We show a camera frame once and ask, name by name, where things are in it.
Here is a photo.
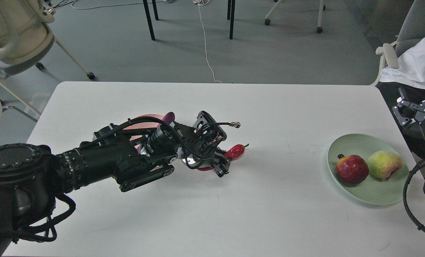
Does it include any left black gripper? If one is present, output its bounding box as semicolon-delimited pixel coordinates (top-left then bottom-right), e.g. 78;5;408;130
189;148;231;178

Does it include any red chili pepper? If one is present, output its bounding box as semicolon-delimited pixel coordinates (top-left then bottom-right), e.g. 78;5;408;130
200;144;249;171

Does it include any purple eggplant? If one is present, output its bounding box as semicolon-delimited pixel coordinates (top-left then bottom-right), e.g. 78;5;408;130
131;112;175;156

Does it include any red pomegranate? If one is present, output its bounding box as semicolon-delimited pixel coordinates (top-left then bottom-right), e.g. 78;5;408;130
336;153;370;185

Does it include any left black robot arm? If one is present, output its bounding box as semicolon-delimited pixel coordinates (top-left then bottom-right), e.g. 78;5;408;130
0;111;245;256

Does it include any white cloth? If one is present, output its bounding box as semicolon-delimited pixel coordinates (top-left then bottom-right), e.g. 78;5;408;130
379;37;425;90

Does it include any pink plate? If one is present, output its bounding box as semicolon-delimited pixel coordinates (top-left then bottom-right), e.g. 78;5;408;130
126;114;172;141

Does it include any grey chair with white armrest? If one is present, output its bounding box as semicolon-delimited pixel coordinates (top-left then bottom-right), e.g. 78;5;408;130
371;0;425;86

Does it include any white chair base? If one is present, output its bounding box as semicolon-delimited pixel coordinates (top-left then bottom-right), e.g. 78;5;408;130
263;0;327;34

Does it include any black table leg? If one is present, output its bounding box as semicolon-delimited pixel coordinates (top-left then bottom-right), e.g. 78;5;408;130
229;0;236;40
227;0;232;20
151;0;160;21
143;0;156;41

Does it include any black table leg rear right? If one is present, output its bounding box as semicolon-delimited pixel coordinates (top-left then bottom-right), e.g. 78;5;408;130
227;0;232;20

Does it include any black table leg rear left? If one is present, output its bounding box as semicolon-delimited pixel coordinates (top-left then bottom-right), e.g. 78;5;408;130
151;0;160;21

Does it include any beige office chair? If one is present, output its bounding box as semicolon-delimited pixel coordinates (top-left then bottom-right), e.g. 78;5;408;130
0;0;96;118

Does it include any white floor cable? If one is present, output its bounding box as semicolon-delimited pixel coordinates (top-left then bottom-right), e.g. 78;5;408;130
193;0;223;84

